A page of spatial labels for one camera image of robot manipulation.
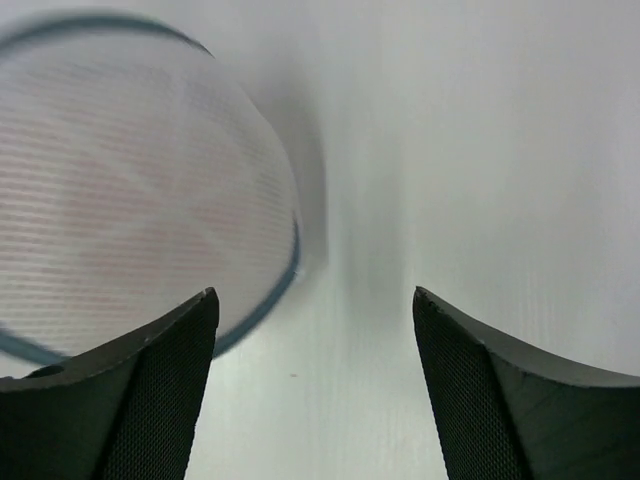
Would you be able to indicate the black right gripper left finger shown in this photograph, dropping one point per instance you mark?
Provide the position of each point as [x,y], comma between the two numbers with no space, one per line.
[124,410]

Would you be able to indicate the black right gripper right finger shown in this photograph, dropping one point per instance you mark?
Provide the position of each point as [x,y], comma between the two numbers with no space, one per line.
[505,409]

